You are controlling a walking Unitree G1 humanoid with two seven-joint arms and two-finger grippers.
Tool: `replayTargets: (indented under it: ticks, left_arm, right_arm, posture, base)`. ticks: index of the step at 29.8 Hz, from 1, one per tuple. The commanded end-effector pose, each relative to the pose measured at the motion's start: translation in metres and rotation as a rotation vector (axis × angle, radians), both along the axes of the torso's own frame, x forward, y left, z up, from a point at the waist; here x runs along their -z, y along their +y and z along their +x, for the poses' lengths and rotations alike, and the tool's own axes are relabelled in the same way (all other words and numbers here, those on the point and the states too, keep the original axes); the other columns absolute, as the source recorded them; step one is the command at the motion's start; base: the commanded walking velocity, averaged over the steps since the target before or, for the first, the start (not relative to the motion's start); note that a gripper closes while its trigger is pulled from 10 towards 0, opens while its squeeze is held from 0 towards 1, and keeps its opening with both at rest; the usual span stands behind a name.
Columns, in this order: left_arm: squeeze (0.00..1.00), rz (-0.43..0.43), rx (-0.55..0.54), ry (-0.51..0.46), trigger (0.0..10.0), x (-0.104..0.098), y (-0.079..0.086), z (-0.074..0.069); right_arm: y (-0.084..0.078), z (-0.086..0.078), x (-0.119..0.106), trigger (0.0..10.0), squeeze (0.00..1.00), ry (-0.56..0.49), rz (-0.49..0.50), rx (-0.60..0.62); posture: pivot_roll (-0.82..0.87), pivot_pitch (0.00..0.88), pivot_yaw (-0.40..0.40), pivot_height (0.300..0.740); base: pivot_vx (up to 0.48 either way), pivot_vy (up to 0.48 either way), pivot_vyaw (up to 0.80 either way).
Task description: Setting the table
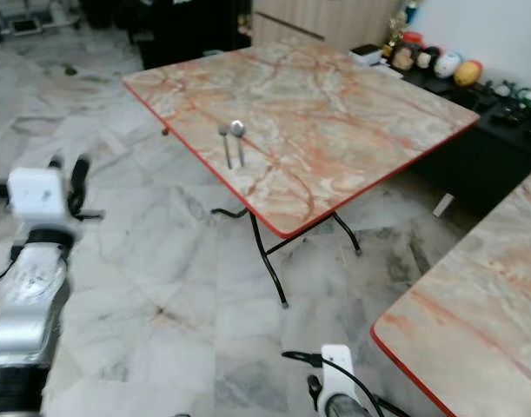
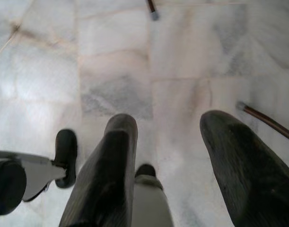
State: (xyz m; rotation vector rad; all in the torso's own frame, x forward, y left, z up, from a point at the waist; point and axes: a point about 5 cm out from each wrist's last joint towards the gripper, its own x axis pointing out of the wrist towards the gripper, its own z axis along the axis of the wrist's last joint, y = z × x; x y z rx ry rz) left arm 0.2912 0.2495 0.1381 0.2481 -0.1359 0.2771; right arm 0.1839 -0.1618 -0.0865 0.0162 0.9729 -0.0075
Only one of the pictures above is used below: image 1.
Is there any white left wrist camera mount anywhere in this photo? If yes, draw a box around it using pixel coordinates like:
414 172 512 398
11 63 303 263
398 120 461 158
6 167 71 224

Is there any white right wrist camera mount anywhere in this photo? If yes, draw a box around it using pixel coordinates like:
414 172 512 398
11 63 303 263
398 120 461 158
318 344 355 410

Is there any white egg figurine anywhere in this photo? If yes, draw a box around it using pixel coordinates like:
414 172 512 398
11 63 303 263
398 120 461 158
435 51 462 80

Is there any grey metal rack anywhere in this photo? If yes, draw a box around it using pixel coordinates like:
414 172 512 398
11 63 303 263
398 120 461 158
0 0 76 43

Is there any dark black furniture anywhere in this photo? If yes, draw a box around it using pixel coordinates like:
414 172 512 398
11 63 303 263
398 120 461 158
78 0 256 72

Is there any silver metal fork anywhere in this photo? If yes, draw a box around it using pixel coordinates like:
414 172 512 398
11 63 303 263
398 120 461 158
217 123 236 171

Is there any black round figurine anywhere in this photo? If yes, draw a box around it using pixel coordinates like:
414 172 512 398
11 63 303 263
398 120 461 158
417 46 441 73

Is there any white furniture leg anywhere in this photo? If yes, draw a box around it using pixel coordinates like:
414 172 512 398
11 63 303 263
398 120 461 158
431 192 456 219

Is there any marble top folding table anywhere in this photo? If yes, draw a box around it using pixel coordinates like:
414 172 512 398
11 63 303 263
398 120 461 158
122 41 481 310
369 163 531 417

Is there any red lidded snack jar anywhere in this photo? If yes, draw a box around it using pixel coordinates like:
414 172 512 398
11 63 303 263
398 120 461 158
398 31 425 71

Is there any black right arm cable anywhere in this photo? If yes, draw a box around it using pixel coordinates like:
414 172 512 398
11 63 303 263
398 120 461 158
282 349 415 417

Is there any white small box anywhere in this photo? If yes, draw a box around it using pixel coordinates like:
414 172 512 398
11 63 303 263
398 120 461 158
349 43 385 67

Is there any light wooden cabinet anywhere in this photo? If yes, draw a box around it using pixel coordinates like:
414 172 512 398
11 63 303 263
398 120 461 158
251 0 407 51

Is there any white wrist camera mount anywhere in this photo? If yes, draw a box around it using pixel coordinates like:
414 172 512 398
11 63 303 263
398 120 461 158
318 344 355 410
6 167 71 224

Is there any gold trophy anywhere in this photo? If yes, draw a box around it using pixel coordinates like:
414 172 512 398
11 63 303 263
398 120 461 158
385 0 421 51

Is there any yellow egg figurine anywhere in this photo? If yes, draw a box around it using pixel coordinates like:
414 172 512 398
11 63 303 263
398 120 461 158
454 59 484 89

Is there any silver metal spoon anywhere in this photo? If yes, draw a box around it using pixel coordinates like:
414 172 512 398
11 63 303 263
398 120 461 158
229 119 248 169

